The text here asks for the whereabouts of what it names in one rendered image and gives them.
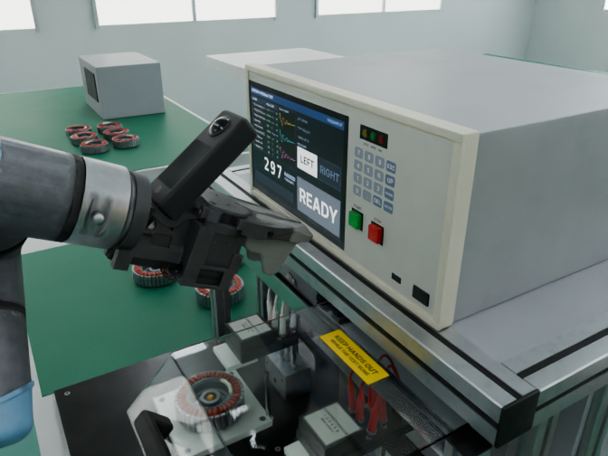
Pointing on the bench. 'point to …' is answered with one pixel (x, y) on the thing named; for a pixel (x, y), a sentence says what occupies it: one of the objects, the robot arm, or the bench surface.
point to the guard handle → (153, 432)
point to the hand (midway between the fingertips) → (304, 228)
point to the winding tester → (458, 172)
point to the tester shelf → (475, 337)
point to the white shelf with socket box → (235, 65)
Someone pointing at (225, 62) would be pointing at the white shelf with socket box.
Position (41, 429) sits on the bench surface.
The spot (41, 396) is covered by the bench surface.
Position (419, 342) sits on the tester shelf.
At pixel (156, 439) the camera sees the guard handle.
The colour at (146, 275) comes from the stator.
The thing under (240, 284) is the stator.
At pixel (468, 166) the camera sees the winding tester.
